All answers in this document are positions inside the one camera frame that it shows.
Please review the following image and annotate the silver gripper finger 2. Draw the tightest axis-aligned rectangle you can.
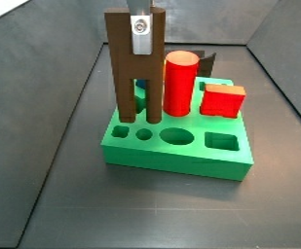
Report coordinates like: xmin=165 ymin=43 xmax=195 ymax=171
xmin=127 ymin=0 xmax=153 ymax=55

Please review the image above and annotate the brown square-circle forked block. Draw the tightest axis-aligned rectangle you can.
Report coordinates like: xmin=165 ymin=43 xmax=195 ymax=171
xmin=105 ymin=7 xmax=167 ymax=124

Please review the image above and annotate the black curved fixture stand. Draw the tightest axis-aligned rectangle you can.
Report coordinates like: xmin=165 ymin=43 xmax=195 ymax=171
xmin=195 ymin=51 xmax=217 ymax=78

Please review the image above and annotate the red square block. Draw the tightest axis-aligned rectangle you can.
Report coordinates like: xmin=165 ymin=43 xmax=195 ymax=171
xmin=200 ymin=84 xmax=247 ymax=119

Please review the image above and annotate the red cylinder peg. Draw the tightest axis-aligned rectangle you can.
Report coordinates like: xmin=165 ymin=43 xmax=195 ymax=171
xmin=164 ymin=51 xmax=200 ymax=117

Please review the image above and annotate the blue hexagonal prism peg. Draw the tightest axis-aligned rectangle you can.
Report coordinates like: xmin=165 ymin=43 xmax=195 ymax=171
xmin=136 ymin=80 xmax=147 ymax=89

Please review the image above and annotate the green shape-sorter base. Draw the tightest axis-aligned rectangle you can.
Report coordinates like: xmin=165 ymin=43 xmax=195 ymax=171
xmin=101 ymin=77 xmax=255 ymax=181

